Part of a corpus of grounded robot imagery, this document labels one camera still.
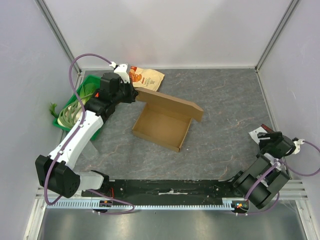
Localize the green long beans bundle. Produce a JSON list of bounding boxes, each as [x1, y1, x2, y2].
[[57, 100, 82, 129]]

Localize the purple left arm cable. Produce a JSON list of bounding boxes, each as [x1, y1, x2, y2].
[[42, 53, 116, 206]]

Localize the cassava chips snack bag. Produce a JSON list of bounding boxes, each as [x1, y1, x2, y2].
[[129, 66, 165, 91]]

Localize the green leafy vegetable outside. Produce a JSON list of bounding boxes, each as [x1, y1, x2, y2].
[[49, 102, 59, 118]]

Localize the green plastic basket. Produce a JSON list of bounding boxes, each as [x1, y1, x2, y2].
[[49, 75, 100, 132]]

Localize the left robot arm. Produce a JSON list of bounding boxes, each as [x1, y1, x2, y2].
[[35, 70, 138, 198]]

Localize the aluminium corner post right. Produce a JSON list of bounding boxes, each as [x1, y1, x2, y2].
[[254, 0, 301, 73]]

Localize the brown cardboard box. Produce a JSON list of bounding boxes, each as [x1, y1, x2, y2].
[[132, 87, 204, 152]]

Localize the aluminium corner post left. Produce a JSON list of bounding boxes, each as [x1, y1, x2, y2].
[[35, 0, 75, 63]]

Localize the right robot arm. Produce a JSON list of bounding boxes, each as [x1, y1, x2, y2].
[[229, 127, 296, 210]]

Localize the aluminium corner post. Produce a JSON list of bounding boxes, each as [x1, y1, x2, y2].
[[35, 0, 75, 63], [254, 0, 301, 73]]

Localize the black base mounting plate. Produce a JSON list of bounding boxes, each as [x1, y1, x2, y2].
[[97, 179, 243, 199]]

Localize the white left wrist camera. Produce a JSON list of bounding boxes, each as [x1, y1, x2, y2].
[[109, 61, 131, 84]]

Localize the blue slotted cable duct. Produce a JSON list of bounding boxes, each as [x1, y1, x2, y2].
[[47, 198, 235, 211]]

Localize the dark red small packet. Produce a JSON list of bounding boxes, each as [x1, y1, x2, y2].
[[261, 124, 275, 133]]

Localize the bok choy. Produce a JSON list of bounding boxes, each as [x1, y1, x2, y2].
[[56, 83, 100, 126]]

